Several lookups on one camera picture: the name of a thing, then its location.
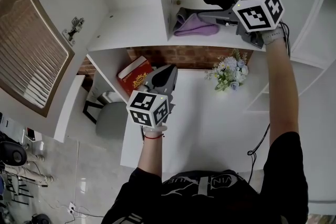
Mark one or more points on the pale flower bouquet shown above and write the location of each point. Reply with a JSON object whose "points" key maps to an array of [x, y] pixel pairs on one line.
{"points": [[231, 73]]}

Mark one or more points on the grey watch band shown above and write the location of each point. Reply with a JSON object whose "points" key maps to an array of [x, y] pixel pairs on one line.
{"points": [[273, 36]]}

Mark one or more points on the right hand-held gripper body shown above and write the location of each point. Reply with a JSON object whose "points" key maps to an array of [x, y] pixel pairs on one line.
{"points": [[258, 11]]}

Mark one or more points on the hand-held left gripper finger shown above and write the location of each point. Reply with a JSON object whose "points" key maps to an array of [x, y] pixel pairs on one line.
{"points": [[163, 77]]}

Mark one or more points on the grey chair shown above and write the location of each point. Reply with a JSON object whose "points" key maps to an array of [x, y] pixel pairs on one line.
{"points": [[111, 119]]}

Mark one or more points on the metal door hinge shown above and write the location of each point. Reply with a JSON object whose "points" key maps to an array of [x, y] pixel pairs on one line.
{"points": [[74, 30]]}

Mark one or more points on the white shelf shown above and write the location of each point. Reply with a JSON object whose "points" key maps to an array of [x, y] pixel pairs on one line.
{"points": [[131, 26]]}

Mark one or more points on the white bangle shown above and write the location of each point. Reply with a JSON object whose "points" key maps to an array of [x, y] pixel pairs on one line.
{"points": [[155, 129]]}

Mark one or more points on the person's left forearm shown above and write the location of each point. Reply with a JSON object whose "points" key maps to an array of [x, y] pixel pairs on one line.
{"points": [[152, 154]]}

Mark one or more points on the purple cloth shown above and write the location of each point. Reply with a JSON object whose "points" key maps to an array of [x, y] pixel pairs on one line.
{"points": [[191, 27]]}

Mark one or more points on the white turned baluster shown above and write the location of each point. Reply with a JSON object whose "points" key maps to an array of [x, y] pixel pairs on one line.
{"points": [[36, 174]]}

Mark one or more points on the black printed t-shirt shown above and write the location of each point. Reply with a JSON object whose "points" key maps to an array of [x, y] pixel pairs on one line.
{"points": [[210, 199]]}

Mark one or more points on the black speaker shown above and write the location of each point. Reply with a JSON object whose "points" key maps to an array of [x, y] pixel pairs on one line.
{"points": [[13, 153]]}

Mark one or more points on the person's right forearm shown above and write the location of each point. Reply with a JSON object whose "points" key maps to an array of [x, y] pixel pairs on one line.
{"points": [[282, 81]]}

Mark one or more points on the white power strip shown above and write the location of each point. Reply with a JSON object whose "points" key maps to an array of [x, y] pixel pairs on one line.
{"points": [[72, 207]]}

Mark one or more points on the red gold-print box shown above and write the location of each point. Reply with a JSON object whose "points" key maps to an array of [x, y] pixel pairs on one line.
{"points": [[134, 74]]}

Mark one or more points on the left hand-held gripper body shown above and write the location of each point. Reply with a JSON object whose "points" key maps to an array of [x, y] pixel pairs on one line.
{"points": [[147, 110]]}

